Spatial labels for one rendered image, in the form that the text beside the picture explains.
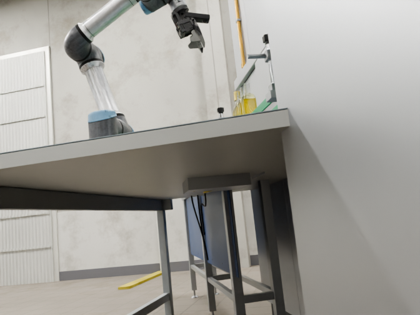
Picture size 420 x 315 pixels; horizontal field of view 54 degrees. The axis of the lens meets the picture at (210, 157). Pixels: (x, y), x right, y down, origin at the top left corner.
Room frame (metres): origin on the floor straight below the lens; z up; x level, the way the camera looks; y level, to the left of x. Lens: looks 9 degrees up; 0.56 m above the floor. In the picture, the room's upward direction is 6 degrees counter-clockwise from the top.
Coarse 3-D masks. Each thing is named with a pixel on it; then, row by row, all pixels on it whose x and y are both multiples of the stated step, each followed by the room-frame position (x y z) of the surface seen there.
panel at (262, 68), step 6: (258, 60) 1.90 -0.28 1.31; (258, 66) 1.92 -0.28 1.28; (264, 66) 1.83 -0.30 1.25; (258, 72) 1.93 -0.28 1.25; (264, 72) 1.84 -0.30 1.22; (258, 78) 1.94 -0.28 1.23; (264, 78) 1.85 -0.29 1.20; (258, 84) 1.95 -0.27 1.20; (264, 84) 1.86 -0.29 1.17; (258, 90) 1.96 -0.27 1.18; (264, 90) 1.87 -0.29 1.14; (264, 96) 1.88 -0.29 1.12
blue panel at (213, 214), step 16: (208, 192) 2.19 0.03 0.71; (192, 208) 2.89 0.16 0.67; (208, 208) 2.24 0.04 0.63; (192, 224) 2.98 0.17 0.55; (208, 224) 2.29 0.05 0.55; (224, 224) 1.85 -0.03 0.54; (192, 240) 3.06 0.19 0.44; (208, 240) 2.35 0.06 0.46; (224, 240) 1.89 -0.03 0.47; (208, 256) 2.41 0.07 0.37; (224, 256) 1.93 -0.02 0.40
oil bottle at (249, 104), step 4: (244, 96) 1.71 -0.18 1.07; (248, 96) 1.71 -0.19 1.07; (252, 96) 1.71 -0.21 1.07; (244, 100) 1.71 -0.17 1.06; (248, 100) 1.71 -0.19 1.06; (252, 100) 1.71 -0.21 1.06; (244, 104) 1.71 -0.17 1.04; (248, 104) 1.71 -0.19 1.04; (252, 104) 1.71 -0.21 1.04; (256, 104) 1.72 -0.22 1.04; (244, 108) 1.71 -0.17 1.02; (248, 108) 1.71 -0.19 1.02; (252, 108) 1.71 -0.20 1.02; (244, 112) 1.71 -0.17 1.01; (248, 112) 1.71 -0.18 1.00
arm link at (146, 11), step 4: (152, 0) 1.69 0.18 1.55; (156, 0) 1.71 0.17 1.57; (160, 0) 1.72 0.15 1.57; (140, 4) 1.73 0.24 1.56; (144, 4) 1.72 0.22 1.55; (148, 4) 1.71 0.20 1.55; (152, 4) 1.72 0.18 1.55; (156, 4) 1.73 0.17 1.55; (160, 4) 1.74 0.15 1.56; (164, 4) 1.75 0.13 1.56; (144, 8) 1.74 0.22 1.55; (148, 8) 1.74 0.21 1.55; (152, 8) 1.74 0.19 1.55; (156, 8) 1.75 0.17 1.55; (144, 12) 1.76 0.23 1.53; (148, 12) 1.76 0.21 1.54
